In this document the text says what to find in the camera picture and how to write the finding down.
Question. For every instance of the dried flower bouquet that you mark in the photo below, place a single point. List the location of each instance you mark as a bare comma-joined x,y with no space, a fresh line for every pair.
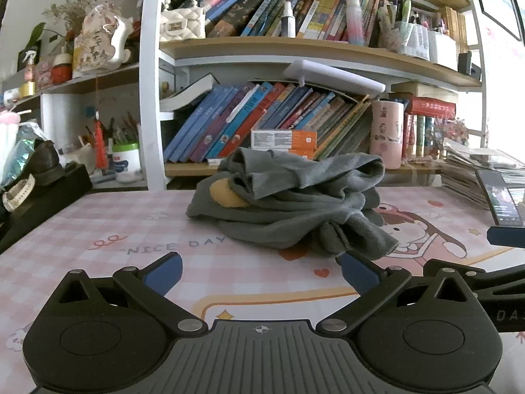
74,8

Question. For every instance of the cream quilted handbag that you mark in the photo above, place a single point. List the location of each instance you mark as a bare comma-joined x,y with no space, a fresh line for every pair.
182,24

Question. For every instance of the white spray bottle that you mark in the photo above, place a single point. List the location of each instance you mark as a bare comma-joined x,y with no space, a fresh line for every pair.
288,20

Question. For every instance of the black framed picture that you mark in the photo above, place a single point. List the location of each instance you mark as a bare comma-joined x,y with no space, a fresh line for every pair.
504,4

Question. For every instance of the pink dried flowers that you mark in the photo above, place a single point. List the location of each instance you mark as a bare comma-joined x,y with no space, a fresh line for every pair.
453,129

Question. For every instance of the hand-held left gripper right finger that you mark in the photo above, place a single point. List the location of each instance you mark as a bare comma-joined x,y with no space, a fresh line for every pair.
361,273

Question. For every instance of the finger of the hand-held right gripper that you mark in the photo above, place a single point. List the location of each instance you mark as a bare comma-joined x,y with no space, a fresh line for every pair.
506,237
459,266

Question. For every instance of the white floral ceramic figure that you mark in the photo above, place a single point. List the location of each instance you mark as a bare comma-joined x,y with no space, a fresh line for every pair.
98,45

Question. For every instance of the white jar green lid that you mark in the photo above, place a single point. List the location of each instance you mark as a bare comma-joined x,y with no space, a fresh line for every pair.
125,160

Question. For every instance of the row of blue leaning books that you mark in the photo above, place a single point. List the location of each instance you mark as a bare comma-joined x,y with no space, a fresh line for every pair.
213,123

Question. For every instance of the iridescent teal bag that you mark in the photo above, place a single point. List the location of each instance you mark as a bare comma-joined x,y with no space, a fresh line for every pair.
24,147

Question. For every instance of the red tassel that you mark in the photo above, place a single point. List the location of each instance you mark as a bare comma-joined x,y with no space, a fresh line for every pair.
100,143

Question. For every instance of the pink printed desk mat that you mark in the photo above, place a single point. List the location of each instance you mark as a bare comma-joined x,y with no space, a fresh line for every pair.
123,230

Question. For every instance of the black smartphone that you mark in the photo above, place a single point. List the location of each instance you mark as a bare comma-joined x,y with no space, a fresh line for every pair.
500,197

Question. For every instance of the row of mixed paperback books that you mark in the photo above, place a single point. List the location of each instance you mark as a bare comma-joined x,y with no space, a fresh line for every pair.
254,8

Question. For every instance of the white wooden bookshelf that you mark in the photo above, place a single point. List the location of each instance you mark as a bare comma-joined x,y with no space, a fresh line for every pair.
151,90

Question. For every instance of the pastel gradient tumbler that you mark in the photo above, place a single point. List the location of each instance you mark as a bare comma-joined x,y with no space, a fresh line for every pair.
354,20

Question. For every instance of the white storage box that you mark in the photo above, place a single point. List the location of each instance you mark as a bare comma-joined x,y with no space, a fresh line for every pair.
441,49

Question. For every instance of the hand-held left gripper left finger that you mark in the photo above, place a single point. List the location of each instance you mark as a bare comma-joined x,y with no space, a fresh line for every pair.
162,273

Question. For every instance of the cream wristwatch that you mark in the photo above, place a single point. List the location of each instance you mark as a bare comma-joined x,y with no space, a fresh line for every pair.
20,191

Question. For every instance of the stack of magazines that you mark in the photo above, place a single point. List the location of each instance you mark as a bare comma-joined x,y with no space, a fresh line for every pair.
459,172

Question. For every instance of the pink printed cup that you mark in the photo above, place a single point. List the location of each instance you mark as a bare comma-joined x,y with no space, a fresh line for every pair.
385,131

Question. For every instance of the grey sweater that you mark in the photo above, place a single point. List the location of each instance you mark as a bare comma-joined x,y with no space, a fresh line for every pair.
287,213

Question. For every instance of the clear pink spray bottle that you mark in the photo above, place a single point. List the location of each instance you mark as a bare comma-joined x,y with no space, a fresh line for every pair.
28,67

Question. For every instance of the cup of pencils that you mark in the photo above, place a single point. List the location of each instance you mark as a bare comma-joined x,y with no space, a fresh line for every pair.
88,152

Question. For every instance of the white flat lamp head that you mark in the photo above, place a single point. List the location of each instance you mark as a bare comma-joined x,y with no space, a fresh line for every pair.
336,76

